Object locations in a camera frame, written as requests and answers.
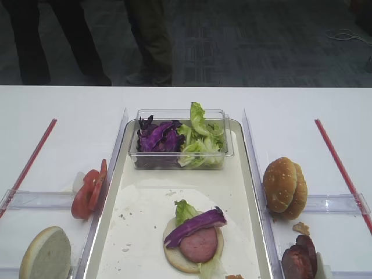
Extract green lettuce pile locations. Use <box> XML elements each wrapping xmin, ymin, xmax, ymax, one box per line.
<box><xmin>177</xmin><ymin>102</ymin><xmax>224</xmax><ymax>169</ymax></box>

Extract brown crumb on table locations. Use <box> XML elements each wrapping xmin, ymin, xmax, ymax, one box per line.
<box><xmin>292</xmin><ymin>221</ymin><xmax>310</xmax><ymax>236</ymax></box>

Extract right red strip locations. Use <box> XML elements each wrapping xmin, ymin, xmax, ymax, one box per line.
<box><xmin>314</xmin><ymin>119</ymin><xmax>371</xmax><ymax>232</ymax></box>

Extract back red tomato slice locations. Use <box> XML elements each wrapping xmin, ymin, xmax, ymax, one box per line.
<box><xmin>86</xmin><ymin>159</ymin><xmax>107</xmax><ymax>211</ymax></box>

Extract clear pusher track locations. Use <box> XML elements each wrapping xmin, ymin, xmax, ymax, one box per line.
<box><xmin>303</xmin><ymin>194</ymin><xmax>371</xmax><ymax>215</ymax></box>
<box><xmin>1</xmin><ymin>189</ymin><xmax>75</xmax><ymax>210</ymax></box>

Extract bottom bun on tray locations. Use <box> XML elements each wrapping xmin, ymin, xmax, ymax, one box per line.
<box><xmin>164</xmin><ymin>227</ymin><xmax>224</xmax><ymax>278</ymax></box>

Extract right upper clear pusher track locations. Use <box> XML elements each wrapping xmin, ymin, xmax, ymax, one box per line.
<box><xmin>303</xmin><ymin>194</ymin><xmax>371</xmax><ymax>215</ymax></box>

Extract white bun half left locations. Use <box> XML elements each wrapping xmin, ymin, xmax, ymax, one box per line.
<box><xmin>19</xmin><ymin>226</ymin><xmax>71</xmax><ymax>279</ymax></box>

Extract rear dark sausage slice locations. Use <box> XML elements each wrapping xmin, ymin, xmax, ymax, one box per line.
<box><xmin>296</xmin><ymin>234</ymin><xmax>317</xmax><ymax>278</ymax></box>

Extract person in black trousers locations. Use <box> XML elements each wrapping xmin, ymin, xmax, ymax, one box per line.
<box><xmin>2</xmin><ymin>0</ymin><xmax>113</xmax><ymax>87</ymax></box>

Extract purple cabbage pile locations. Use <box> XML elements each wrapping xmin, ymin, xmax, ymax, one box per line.
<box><xmin>137</xmin><ymin>115</ymin><xmax>185</xmax><ymax>152</ymax></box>

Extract person in olive trousers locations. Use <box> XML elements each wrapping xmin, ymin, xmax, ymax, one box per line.
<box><xmin>124</xmin><ymin>0</ymin><xmax>173</xmax><ymax>86</ymax></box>

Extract clear plastic salad container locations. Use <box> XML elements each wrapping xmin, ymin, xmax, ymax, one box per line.
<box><xmin>128</xmin><ymin>109</ymin><xmax>234</xmax><ymax>170</ymax></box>

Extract left red strip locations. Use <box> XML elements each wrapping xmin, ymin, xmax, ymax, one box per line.
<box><xmin>0</xmin><ymin>119</ymin><xmax>57</xmax><ymax>217</ymax></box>

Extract left upper clear pusher track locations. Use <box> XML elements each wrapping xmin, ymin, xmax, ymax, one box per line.
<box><xmin>1</xmin><ymin>189</ymin><xmax>75</xmax><ymax>210</ymax></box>

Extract sesame bun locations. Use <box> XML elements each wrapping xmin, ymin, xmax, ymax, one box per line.
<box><xmin>282</xmin><ymin>163</ymin><xmax>307</xmax><ymax>220</ymax></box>
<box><xmin>263</xmin><ymin>157</ymin><xmax>297</xmax><ymax>213</ymax></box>

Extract red strip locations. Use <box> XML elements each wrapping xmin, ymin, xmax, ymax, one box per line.
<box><xmin>314</xmin><ymin>119</ymin><xmax>371</xmax><ymax>232</ymax></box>
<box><xmin>0</xmin><ymin>119</ymin><xmax>57</xmax><ymax>217</ymax></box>

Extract lettuce leaf under patty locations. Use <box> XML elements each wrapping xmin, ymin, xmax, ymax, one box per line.
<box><xmin>174</xmin><ymin>199</ymin><xmax>226</xmax><ymax>279</ymax></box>

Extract white cable on floor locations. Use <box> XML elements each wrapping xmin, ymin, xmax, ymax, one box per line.
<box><xmin>324</xmin><ymin>28</ymin><xmax>372</xmax><ymax>49</ymax></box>

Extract purple cabbage strip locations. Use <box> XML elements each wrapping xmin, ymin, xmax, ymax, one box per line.
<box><xmin>163</xmin><ymin>206</ymin><xmax>227</xmax><ymax>248</ymax></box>

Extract orange food scrap on tray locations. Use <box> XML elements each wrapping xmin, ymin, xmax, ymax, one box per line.
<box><xmin>225</xmin><ymin>274</ymin><xmax>244</xmax><ymax>279</ymax></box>

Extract cream rectangular serving tray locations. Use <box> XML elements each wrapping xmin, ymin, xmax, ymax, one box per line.
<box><xmin>77</xmin><ymin>120</ymin><xmax>273</xmax><ymax>278</ymax></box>

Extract rear sesame bun top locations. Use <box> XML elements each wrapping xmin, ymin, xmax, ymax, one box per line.
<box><xmin>282</xmin><ymin>163</ymin><xmax>307</xmax><ymax>220</ymax></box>

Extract front sesame bun top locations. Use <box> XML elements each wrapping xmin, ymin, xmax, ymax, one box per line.
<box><xmin>263</xmin><ymin>157</ymin><xmax>297</xmax><ymax>213</ymax></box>

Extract left clear long rail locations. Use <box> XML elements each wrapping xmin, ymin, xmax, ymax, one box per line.
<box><xmin>71</xmin><ymin>108</ymin><xmax>128</xmax><ymax>278</ymax></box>

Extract red tomato slice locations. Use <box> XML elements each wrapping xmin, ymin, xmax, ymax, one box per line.
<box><xmin>71</xmin><ymin>169</ymin><xmax>99</xmax><ymax>220</ymax></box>
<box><xmin>86</xmin><ymin>159</ymin><xmax>107</xmax><ymax>211</ymax></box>

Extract front red tomato slice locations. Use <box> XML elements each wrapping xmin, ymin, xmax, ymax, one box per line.
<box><xmin>71</xmin><ymin>169</ymin><xmax>99</xmax><ymax>220</ymax></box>

